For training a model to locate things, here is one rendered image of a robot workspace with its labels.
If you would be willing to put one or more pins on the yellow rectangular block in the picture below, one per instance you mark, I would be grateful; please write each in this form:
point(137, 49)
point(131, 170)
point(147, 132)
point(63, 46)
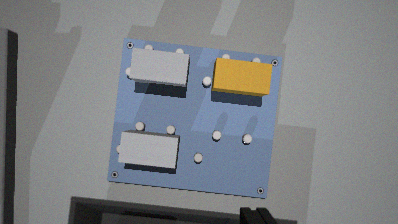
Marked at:
point(241, 77)

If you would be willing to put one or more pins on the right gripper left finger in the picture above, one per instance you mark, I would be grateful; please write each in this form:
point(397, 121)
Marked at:
point(248, 216)

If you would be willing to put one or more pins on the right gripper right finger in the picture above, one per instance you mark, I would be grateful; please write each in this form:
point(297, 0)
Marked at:
point(264, 216)

